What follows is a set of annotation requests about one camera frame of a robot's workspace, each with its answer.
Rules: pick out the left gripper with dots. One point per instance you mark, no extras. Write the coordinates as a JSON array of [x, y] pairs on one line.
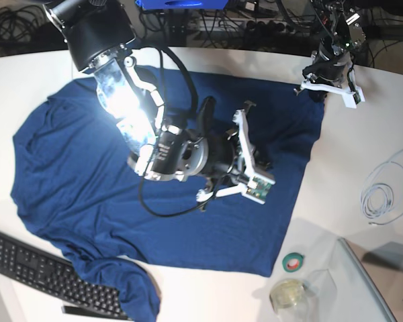
[[327, 70]]

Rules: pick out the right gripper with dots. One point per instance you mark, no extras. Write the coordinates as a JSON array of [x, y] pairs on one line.
[[222, 156]]

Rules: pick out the dark blue t-shirt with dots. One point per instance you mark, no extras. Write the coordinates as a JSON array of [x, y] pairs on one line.
[[74, 189]]

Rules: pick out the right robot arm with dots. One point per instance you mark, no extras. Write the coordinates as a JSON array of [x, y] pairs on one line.
[[163, 147]]

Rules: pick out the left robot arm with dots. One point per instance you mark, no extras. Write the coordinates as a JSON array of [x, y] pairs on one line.
[[336, 25]]

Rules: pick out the green tape roll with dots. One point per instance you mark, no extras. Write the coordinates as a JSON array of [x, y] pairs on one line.
[[292, 262]]

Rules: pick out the blue box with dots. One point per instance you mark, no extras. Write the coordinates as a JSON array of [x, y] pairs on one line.
[[181, 4]]

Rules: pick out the clear glass jar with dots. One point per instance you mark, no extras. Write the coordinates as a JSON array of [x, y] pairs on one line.
[[290, 301]]

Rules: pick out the black computer keyboard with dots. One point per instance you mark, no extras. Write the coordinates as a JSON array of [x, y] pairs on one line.
[[56, 277]]

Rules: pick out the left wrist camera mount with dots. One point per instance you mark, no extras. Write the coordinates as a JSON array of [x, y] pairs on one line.
[[350, 92]]

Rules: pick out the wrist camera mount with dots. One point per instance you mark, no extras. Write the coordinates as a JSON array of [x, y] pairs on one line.
[[350, 92], [253, 182]]

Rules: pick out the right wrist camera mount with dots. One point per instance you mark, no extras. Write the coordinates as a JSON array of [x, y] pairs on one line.
[[253, 182]]

